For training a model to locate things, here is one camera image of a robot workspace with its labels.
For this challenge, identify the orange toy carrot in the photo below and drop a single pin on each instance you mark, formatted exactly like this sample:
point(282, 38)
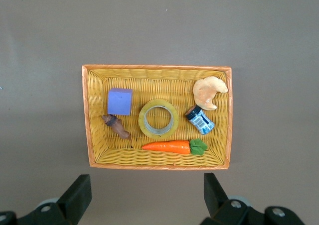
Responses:
point(169, 146)

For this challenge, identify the toy croissant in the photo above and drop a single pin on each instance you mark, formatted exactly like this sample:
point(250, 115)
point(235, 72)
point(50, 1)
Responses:
point(203, 93)

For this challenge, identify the purple foam cube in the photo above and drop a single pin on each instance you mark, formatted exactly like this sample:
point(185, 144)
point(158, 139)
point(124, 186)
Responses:
point(119, 103)

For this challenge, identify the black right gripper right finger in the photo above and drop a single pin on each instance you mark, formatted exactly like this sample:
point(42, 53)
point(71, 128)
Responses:
point(216, 202)

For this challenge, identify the yellow tape roll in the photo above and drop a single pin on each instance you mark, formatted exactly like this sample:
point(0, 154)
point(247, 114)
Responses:
point(142, 121)

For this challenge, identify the small brown figurine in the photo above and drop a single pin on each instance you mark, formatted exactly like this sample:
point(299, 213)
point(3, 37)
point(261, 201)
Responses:
point(115, 125)

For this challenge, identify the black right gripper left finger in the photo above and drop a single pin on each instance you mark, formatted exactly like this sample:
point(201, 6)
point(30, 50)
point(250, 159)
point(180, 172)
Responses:
point(74, 200)

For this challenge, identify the small jar with black lid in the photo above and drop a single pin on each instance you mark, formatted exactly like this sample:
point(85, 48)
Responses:
point(200, 121)

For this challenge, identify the yellow wicker basket orange rim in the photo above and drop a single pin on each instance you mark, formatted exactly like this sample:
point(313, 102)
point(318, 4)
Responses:
point(159, 85)

